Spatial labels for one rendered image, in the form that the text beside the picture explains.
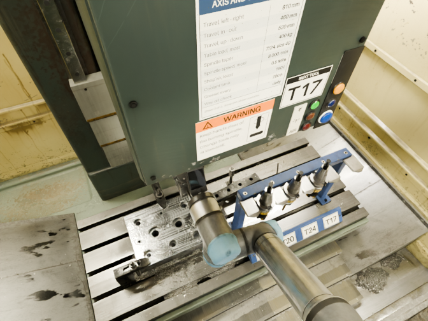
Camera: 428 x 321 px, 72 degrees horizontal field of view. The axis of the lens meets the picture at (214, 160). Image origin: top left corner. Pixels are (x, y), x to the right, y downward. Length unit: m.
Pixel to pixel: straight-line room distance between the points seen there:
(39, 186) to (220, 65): 1.72
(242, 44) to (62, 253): 1.43
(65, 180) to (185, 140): 1.53
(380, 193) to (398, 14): 0.81
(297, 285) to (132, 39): 0.52
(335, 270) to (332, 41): 1.18
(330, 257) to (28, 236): 1.45
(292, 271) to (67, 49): 0.92
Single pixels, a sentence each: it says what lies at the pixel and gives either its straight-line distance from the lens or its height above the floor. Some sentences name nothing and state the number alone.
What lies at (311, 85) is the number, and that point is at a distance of 0.60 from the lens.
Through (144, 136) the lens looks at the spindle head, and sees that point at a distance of 0.48.
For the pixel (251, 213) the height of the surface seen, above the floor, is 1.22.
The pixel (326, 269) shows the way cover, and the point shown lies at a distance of 1.53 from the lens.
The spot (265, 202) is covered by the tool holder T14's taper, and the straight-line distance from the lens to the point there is 0.99.
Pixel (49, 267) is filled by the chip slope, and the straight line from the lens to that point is 1.65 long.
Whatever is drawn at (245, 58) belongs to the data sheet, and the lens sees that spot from 0.46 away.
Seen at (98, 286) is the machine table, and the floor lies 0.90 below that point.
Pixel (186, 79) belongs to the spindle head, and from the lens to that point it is 0.43.
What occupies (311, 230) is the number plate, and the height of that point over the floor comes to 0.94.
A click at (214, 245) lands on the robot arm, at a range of 0.70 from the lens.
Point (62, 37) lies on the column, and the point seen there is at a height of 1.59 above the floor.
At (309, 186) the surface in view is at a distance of 1.09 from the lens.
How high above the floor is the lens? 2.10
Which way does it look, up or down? 53 degrees down
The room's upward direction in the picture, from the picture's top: 1 degrees clockwise
